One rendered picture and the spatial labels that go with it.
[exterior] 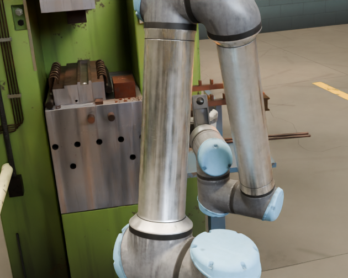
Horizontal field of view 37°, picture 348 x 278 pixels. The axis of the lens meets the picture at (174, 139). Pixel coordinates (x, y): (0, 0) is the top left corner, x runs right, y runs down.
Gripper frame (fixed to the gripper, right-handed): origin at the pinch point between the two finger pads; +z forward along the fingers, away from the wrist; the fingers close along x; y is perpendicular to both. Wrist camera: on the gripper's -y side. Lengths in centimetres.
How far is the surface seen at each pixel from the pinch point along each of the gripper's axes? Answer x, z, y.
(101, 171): -33, 36, 33
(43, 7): -47, 41, -32
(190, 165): 0.7, 16.7, 26.3
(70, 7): -37, 42, -31
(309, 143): 117, 192, 97
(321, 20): 331, 682, 85
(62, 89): -44, 42, -1
